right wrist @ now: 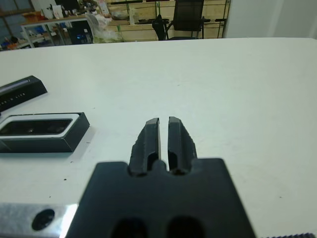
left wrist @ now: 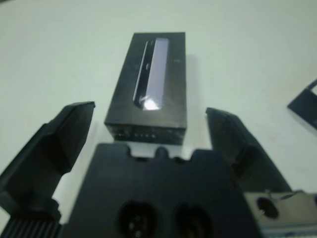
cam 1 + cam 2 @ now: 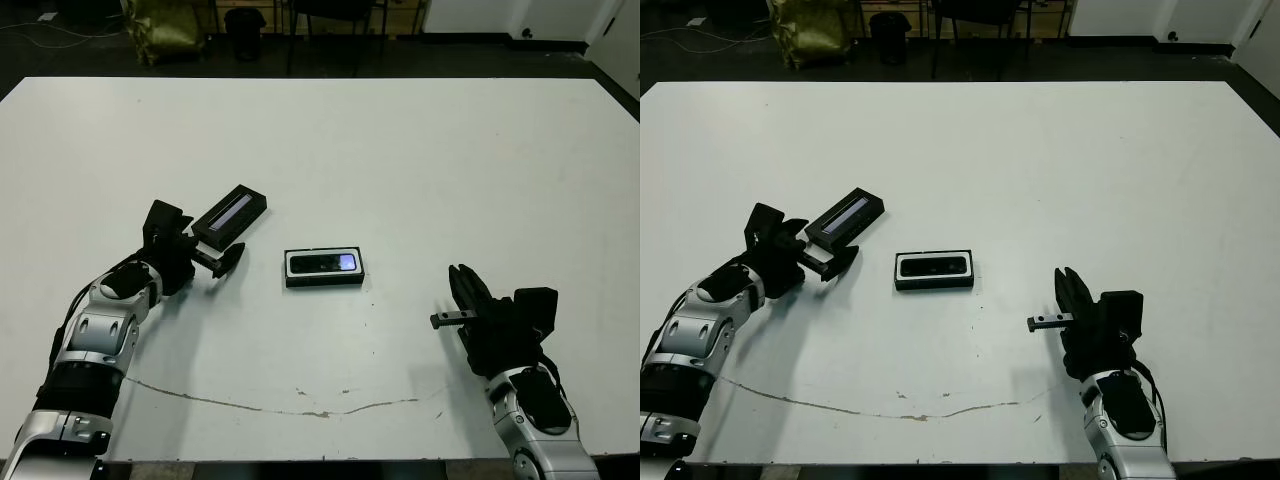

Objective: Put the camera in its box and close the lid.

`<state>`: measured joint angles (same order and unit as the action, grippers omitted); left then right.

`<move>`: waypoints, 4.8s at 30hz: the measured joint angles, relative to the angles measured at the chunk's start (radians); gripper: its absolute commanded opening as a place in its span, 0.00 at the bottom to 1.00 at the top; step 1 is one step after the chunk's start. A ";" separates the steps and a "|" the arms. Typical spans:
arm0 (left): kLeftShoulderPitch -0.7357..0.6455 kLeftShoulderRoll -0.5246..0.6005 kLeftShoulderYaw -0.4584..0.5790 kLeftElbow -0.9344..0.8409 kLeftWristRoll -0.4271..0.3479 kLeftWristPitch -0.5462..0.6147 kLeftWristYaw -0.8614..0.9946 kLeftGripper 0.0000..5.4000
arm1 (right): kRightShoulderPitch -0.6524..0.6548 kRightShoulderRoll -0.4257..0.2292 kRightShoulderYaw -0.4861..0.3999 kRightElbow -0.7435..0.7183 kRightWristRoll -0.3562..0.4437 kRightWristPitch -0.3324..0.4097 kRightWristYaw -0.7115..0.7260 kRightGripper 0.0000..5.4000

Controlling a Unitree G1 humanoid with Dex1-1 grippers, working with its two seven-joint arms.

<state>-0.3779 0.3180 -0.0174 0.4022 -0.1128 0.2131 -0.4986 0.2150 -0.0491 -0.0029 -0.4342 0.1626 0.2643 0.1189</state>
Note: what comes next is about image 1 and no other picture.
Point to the black box with white tray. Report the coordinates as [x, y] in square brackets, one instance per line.
[37, 146]

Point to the white desk fan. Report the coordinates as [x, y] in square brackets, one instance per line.
[91, 20]

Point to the white carton with red print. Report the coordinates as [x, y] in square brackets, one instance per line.
[56, 12]

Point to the white office desk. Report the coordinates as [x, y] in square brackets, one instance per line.
[49, 22]

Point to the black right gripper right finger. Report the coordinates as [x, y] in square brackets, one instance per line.
[178, 146]

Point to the white pink printed box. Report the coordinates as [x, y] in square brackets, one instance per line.
[104, 7]

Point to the crumpled plastic bag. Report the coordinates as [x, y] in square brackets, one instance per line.
[109, 32]

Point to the black box lid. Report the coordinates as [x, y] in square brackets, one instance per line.
[22, 94]

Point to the black computer tower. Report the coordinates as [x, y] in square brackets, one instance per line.
[81, 32]

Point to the black computer monitor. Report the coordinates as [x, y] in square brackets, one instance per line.
[67, 2]

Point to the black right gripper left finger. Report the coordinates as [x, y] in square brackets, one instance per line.
[144, 148]

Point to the black slim camera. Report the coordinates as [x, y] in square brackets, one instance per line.
[37, 127]

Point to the brown cardboard box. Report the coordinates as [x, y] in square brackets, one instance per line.
[33, 16]

